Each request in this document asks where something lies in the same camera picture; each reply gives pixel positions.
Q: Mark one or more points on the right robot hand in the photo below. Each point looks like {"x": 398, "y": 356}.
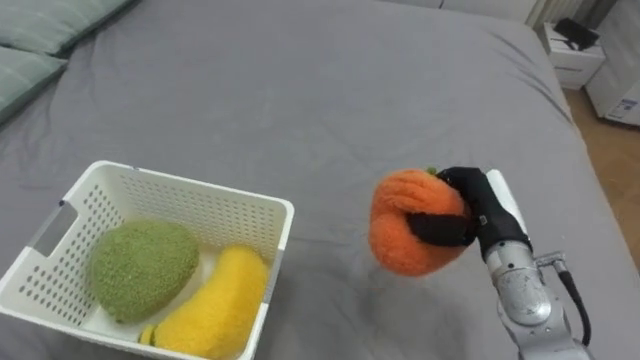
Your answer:
{"x": 492, "y": 220}

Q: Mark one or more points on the orange fruit soft toy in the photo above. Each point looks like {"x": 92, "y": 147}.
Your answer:
{"x": 407, "y": 222}

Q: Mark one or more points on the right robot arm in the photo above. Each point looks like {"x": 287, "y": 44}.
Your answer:
{"x": 525, "y": 295}

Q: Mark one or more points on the white bedside cabinet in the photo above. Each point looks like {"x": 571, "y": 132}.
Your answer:
{"x": 572, "y": 62}

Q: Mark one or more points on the white appliance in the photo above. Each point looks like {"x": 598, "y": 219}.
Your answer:
{"x": 617, "y": 85}

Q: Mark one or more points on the black device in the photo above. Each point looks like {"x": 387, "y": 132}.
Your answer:
{"x": 577, "y": 32}

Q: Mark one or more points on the grey bed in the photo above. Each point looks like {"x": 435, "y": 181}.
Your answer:
{"x": 310, "y": 115}

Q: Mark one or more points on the yellow banana soft toy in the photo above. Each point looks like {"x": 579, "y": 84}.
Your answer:
{"x": 215, "y": 305}

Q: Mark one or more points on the white perforated plastic basket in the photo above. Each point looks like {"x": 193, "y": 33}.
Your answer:
{"x": 150, "y": 210}

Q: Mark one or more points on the green avocado soft toy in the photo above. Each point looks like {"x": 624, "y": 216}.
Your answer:
{"x": 142, "y": 267}

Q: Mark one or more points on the green pillow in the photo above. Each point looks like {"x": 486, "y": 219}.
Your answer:
{"x": 22, "y": 77}
{"x": 55, "y": 20}

